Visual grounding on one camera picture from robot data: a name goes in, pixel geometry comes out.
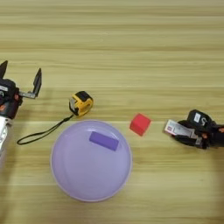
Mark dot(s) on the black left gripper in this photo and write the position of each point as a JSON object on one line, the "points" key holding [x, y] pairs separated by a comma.
{"points": [[10, 106]]}

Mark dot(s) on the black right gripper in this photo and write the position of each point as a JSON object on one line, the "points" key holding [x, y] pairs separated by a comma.
{"points": [[214, 135]]}

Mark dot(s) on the white red card box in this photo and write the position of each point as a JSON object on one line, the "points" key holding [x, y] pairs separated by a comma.
{"points": [[176, 129]]}

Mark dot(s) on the red foam cube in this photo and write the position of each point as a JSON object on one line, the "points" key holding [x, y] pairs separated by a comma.
{"points": [[140, 124]]}

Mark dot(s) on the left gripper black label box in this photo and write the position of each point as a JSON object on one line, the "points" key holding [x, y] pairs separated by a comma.
{"points": [[7, 89]]}

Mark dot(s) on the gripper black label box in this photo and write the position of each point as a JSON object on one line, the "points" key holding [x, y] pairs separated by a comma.
{"points": [[7, 89], [199, 118]]}

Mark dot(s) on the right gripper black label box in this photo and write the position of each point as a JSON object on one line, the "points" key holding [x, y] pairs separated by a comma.
{"points": [[199, 118]]}

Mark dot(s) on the purple rectangular block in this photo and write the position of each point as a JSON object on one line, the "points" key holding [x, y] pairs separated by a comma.
{"points": [[103, 141]]}

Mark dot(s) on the purple round plate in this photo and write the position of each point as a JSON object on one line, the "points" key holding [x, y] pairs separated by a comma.
{"points": [[87, 172]]}

